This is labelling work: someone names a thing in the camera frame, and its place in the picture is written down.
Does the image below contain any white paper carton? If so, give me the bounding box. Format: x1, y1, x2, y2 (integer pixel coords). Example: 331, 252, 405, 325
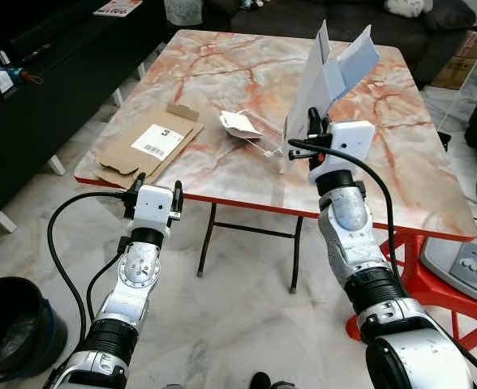
282, 20, 382, 160

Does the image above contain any black rubbish bin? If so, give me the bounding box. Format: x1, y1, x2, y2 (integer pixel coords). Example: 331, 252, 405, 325
0, 276, 68, 383

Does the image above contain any flattened cardboard box with label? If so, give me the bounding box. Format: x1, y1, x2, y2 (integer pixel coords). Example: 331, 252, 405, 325
92, 103, 206, 190

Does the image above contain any clear plastic package with paper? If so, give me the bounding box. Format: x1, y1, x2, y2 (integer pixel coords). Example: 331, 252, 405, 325
219, 109, 289, 157

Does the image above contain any marble top folding table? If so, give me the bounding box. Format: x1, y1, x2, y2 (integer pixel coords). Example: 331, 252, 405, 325
74, 29, 477, 294

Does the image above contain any dark grey sofa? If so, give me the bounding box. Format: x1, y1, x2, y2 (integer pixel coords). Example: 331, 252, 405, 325
169, 0, 477, 88

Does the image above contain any black low cabinet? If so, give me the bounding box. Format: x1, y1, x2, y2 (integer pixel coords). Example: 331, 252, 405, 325
0, 0, 171, 230

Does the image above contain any white plush cushion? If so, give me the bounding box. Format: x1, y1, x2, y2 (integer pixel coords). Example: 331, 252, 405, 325
384, 0, 435, 19

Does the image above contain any grey standing fan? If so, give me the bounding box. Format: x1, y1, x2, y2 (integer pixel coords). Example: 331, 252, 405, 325
419, 145, 477, 310

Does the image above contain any brown cardboard box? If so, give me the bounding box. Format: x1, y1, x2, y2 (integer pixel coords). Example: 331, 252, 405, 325
431, 30, 477, 91

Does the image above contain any white woven basket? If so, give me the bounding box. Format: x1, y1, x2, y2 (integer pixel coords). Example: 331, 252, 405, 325
163, 0, 204, 28

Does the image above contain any red and white magazine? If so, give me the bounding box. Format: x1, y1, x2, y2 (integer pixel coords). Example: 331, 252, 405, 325
92, 0, 144, 18

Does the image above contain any red plastic stool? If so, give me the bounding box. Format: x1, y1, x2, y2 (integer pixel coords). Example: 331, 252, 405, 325
345, 230, 477, 351

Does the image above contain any black robot foot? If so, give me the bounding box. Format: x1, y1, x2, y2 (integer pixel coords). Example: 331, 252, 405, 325
249, 372, 273, 389

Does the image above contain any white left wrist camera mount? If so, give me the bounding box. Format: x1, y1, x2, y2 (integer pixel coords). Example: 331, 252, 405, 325
131, 184, 175, 237

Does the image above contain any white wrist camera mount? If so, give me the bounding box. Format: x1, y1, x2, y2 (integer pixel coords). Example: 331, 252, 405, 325
309, 120, 376, 184
131, 184, 175, 237

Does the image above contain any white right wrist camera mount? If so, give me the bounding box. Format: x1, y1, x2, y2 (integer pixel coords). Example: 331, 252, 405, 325
309, 120, 376, 184

